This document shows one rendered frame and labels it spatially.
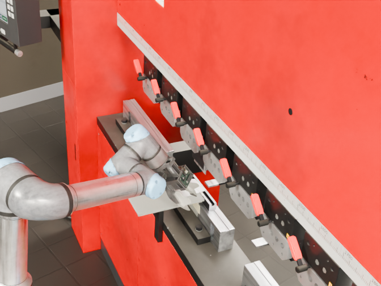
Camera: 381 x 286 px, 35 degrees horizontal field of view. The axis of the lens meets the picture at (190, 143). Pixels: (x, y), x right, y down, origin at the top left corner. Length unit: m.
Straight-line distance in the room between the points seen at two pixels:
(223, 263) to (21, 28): 1.41
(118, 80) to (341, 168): 1.71
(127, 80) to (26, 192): 1.46
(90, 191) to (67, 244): 1.90
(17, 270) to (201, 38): 0.92
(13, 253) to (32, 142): 2.72
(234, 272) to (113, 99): 1.21
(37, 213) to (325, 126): 0.76
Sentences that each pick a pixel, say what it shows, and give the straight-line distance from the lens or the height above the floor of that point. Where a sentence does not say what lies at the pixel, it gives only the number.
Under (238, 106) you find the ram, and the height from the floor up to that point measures 1.50.
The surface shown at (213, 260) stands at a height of 0.88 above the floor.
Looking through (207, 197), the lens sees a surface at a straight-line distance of 2.26.
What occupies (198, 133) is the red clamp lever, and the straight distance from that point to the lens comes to 2.04.
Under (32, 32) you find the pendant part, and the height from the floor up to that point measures 1.30.
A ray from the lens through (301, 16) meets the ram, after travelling 1.48.
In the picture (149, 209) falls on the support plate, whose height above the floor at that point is 1.00.
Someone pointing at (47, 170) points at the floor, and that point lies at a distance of 4.17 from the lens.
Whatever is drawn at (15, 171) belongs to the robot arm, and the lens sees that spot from 1.67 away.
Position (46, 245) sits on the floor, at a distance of 3.57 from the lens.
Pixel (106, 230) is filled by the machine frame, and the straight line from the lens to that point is 3.25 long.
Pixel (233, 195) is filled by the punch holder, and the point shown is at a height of 1.19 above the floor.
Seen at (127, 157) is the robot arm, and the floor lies 1.30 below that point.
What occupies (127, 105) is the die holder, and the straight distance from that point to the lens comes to 2.90.
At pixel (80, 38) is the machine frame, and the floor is 1.30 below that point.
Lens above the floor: 2.35
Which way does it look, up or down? 32 degrees down
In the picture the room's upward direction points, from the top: 4 degrees clockwise
